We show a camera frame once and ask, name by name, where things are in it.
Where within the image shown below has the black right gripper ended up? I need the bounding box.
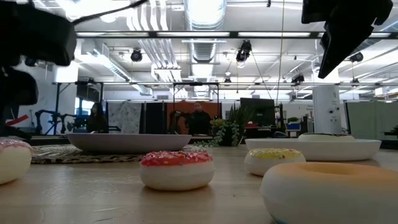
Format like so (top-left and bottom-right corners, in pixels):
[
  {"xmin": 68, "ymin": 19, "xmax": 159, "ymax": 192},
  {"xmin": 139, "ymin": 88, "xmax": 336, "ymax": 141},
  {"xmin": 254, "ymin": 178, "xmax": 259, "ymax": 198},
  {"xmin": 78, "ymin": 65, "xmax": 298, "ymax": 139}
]
[{"xmin": 300, "ymin": 0, "xmax": 394, "ymax": 80}]

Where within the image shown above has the red sprinkled donut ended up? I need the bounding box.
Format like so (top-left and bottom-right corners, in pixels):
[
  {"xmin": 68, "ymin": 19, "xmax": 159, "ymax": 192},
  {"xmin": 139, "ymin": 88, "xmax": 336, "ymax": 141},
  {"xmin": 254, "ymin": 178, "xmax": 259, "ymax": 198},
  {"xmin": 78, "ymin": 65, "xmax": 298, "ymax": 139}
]
[{"xmin": 139, "ymin": 150, "xmax": 215, "ymax": 192}]

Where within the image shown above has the white sprinkled donut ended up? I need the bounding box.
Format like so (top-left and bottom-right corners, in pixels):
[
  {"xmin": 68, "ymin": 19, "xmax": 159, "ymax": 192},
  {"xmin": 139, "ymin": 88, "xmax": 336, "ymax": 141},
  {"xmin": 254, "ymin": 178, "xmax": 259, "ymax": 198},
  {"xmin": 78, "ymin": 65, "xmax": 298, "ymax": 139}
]
[{"xmin": 0, "ymin": 138, "xmax": 34, "ymax": 186}]

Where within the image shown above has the thin black camera cable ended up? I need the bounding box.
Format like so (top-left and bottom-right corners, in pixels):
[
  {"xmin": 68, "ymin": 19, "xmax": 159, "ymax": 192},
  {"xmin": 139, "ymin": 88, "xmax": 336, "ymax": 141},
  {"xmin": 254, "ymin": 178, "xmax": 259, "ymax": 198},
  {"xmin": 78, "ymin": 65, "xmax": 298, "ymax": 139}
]
[{"xmin": 72, "ymin": 0, "xmax": 149, "ymax": 26}]

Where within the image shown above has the black metal table frame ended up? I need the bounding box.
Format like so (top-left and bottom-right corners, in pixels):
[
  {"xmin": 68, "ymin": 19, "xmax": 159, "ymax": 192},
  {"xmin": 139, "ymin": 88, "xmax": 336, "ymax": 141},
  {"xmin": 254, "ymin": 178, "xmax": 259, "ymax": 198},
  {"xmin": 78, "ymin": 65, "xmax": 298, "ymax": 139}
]
[{"xmin": 75, "ymin": 30, "xmax": 398, "ymax": 40}]

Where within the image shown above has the potted green succulent plant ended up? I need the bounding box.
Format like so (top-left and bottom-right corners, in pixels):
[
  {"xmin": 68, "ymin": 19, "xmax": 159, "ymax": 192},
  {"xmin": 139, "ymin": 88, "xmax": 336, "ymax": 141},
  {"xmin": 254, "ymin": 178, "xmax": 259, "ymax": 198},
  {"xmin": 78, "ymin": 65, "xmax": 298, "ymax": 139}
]
[{"xmin": 194, "ymin": 104, "xmax": 254, "ymax": 148}]

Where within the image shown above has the plain orange donut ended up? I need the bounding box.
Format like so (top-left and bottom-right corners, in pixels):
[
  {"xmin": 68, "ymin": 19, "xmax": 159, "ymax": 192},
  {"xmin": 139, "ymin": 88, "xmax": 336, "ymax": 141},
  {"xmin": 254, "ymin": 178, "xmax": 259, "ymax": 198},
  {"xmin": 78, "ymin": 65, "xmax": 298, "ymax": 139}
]
[{"xmin": 259, "ymin": 161, "xmax": 398, "ymax": 224}]

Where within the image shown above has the black monitor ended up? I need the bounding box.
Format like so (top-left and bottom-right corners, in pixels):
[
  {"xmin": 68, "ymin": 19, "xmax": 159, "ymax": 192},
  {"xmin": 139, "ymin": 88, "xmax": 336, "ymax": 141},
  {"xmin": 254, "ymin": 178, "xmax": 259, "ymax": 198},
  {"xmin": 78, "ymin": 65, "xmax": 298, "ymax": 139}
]
[{"xmin": 239, "ymin": 97, "xmax": 276, "ymax": 128}]

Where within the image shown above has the yellow sprinkled donut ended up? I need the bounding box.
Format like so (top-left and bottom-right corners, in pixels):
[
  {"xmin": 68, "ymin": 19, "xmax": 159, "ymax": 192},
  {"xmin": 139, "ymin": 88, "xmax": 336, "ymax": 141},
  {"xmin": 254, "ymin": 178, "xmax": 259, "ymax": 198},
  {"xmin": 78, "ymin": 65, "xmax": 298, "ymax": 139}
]
[{"xmin": 243, "ymin": 147, "xmax": 307, "ymax": 177}]

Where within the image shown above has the rust orange panel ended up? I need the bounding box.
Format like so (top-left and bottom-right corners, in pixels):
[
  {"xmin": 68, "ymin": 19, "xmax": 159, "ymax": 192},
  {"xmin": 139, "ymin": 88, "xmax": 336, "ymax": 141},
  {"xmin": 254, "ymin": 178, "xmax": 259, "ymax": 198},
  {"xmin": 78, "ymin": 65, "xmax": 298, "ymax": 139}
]
[{"xmin": 165, "ymin": 100, "xmax": 222, "ymax": 135}]

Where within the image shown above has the silver ceiling air duct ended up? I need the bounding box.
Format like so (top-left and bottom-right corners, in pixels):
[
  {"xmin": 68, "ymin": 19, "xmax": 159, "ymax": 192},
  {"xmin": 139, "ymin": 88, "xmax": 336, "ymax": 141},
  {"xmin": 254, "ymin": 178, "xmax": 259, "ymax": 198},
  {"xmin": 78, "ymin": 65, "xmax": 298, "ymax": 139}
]
[{"xmin": 183, "ymin": 0, "xmax": 228, "ymax": 63}]

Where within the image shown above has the green partition wall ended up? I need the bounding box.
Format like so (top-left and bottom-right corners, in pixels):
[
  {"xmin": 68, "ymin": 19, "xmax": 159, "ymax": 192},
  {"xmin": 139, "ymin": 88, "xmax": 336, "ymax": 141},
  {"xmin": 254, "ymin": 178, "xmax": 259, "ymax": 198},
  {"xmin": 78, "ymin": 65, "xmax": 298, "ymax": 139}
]
[{"xmin": 345, "ymin": 101, "xmax": 398, "ymax": 141}]

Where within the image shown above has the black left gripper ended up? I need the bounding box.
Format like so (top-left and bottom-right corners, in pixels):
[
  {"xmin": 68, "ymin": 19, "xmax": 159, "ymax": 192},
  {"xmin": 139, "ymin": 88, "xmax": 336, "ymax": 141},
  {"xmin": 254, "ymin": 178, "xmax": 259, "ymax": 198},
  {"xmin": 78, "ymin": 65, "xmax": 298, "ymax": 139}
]
[{"xmin": 0, "ymin": 0, "xmax": 77, "ymax": 68}]

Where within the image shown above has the person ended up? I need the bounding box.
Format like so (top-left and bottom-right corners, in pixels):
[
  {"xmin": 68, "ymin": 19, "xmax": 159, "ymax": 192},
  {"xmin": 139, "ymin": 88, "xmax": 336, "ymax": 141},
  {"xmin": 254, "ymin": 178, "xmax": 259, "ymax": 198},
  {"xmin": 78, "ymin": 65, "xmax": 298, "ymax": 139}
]
[
  {"xmin": 86, "ymin": 102, "xmax": 109, "ymax": 134},
  {"xmin": 185, "ymin": 101, "xmax": 213, "ymax": 136}
]

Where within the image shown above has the round woven straw mat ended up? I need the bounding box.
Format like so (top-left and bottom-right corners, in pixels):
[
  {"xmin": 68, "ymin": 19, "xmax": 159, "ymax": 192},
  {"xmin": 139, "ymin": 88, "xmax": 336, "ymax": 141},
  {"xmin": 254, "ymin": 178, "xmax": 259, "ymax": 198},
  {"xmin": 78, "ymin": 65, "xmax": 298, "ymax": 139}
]
[{"xmin": 30, "ymin": 144, "xmax": 208, "ymax": 165}]

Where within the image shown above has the white round pillar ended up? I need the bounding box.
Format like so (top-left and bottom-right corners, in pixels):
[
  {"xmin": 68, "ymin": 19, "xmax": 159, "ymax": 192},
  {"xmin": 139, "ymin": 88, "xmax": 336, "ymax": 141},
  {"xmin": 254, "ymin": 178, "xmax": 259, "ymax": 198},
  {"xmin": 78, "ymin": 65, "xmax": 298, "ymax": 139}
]
[{"xmin": 312, "ymin": 85, "xmax": 342, "ymax": 134}]

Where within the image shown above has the lavender blue plate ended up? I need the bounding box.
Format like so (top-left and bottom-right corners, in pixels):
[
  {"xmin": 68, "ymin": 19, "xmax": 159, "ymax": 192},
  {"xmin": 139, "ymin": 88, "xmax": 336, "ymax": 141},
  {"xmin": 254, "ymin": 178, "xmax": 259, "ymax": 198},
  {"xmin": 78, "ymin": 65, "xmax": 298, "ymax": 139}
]
[{"xmin": 66, "ymin": 133, "xmax": 193, "ymax": 154}]

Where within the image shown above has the white bowl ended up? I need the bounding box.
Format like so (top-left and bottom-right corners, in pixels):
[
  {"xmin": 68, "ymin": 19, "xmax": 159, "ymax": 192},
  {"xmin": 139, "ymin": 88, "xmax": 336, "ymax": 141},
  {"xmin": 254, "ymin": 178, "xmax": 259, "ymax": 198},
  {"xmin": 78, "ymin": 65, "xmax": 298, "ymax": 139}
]
[{"xmin": 244, "ymin": 138, "xmax": 382, "ymax": 162}]

